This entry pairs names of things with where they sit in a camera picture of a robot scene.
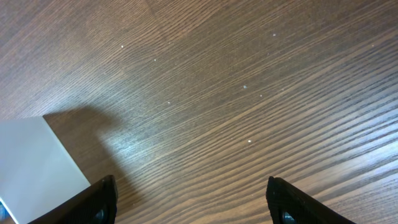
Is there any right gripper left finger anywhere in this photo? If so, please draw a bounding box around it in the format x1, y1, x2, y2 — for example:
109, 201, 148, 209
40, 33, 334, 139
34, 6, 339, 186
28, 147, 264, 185
29, 175, 118, 224

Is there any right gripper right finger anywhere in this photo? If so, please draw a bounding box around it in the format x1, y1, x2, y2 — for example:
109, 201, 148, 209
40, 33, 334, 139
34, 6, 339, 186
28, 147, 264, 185
266, 176, 354, 224

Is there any white cardboard box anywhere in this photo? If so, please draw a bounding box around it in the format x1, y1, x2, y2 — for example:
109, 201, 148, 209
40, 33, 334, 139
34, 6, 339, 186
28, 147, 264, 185
1, 116, 90, 223

